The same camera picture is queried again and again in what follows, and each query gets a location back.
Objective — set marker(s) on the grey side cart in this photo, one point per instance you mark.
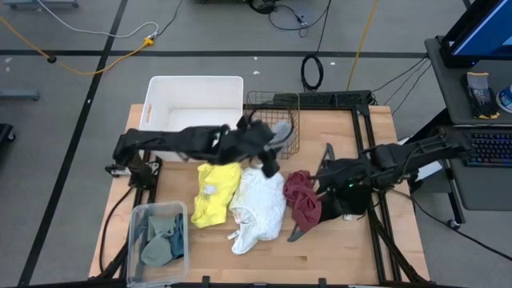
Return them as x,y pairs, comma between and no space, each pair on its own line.
444,88

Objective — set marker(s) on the grey black work glove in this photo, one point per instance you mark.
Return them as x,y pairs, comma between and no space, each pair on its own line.
480,96

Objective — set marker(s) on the white paper sheet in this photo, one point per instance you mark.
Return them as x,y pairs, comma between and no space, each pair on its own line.
428,171

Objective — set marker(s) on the computer monitor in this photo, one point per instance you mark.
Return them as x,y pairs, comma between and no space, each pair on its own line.
484,32

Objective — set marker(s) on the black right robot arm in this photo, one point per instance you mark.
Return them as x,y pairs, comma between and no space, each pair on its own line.
420,154

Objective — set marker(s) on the black caster wheel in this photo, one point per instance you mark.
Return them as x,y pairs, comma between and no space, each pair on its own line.
5,132

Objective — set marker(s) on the grey triangular metal stand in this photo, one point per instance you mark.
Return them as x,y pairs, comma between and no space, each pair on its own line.
329,152

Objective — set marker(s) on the black backlit keyboard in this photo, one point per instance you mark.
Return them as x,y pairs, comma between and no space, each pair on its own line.
492,148

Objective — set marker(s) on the white blue round container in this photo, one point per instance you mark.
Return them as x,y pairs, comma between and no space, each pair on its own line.
507,98

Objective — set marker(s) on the long grey furniture foot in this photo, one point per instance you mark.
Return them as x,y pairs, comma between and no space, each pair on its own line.
40,4

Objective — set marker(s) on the light grey cloth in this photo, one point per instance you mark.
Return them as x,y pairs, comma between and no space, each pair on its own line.
283,132

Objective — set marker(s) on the maroon cloth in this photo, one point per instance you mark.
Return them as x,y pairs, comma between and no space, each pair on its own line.
306,204

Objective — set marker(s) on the sage green cloth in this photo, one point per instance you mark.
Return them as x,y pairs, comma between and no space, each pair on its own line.
158,248

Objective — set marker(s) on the large black cloth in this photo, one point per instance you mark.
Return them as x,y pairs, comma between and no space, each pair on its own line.
352,204

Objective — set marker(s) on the teal blue cloth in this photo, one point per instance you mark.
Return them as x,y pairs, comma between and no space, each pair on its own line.
178,240

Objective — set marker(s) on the clear plastic container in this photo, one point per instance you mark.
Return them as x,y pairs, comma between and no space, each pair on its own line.
160,276

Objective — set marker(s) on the white lace cloth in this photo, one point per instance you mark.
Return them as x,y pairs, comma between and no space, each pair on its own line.
260,208

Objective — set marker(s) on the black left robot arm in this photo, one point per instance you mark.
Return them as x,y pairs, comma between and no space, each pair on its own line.
168,142

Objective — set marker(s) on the yellow cloth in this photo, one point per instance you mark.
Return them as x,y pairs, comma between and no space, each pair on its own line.
216,200

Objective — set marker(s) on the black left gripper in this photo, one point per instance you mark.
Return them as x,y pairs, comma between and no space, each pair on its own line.
248,142

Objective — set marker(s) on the black floor plug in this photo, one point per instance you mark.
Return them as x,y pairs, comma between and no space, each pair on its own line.
52,59

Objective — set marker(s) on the black aluminium rig frame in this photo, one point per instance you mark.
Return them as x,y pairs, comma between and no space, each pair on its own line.
379,248

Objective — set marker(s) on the white plastic bin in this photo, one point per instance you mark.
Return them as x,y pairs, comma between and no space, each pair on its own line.
192,96

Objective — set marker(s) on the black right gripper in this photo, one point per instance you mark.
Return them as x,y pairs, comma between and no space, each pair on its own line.
344,172

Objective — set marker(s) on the short grey furniture foot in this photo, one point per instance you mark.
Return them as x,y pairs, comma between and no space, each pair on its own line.
20,95

